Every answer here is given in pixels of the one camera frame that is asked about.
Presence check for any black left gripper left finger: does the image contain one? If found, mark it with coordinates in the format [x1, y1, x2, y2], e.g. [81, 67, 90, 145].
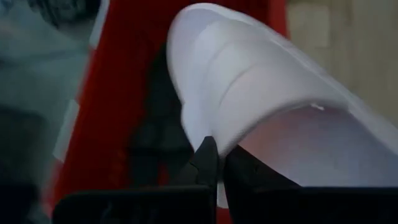
[52, 136, 220, 224]

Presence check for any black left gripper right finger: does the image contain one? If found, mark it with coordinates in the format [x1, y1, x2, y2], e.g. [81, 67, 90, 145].
[223, 144, 398, 224]

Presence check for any black strap slide sandal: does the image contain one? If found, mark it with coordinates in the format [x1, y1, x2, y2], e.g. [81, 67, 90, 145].
[129, 43, 195, 187]

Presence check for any pink slide sandal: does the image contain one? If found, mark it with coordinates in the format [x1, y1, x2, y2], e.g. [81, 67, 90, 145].
[166, 2, 398, 209]

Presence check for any red plastic bin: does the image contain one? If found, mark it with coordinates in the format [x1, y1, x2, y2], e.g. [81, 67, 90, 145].
[42, 0, 289, 224]

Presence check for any white tape strip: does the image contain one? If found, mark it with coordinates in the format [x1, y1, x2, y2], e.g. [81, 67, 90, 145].
[52, 98, 81, 163]
[88, 0, 110, 49]

